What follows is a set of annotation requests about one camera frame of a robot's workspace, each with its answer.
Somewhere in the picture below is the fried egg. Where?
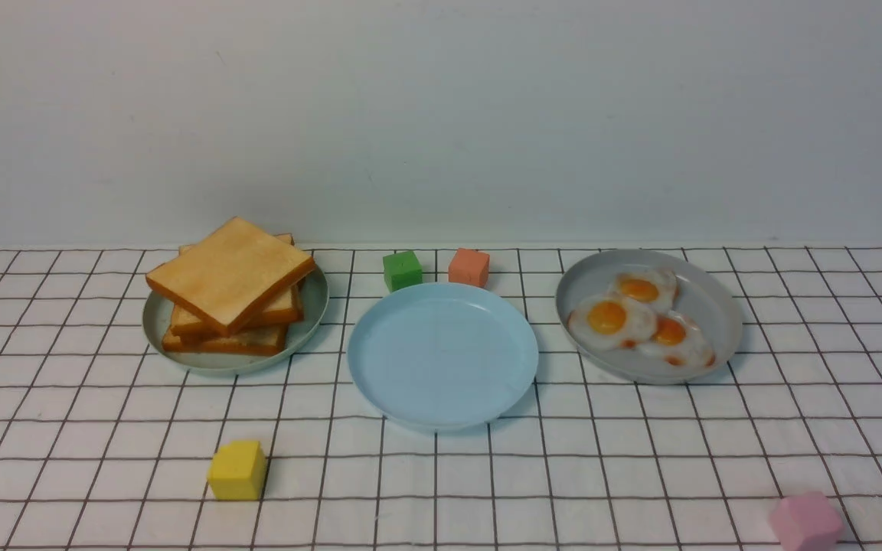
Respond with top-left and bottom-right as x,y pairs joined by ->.
566,293 -> 658,352
609,266 -> 679,314
636,311 -> 715,367

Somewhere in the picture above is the salmon orange cube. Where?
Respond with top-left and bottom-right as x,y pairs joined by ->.
448,248 -> 491,289

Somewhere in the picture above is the green cube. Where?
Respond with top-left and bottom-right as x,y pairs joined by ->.
382,250 -> 423,292

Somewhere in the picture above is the light blue plate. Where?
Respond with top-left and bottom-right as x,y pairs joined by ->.
346,282 -> 540,432

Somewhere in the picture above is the pale green plate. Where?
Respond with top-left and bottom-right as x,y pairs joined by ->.
142,269 -> 330,377

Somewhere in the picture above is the grey plate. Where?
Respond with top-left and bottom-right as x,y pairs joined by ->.
554,249 -> 742,385

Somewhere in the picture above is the yellow cube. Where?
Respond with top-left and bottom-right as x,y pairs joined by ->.
207,439 -> 267,501

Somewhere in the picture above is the white grid tablecloth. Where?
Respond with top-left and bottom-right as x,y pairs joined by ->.
0,247 -> 882,550

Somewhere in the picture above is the pink cube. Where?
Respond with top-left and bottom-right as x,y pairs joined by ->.
769,492 -> 844,550

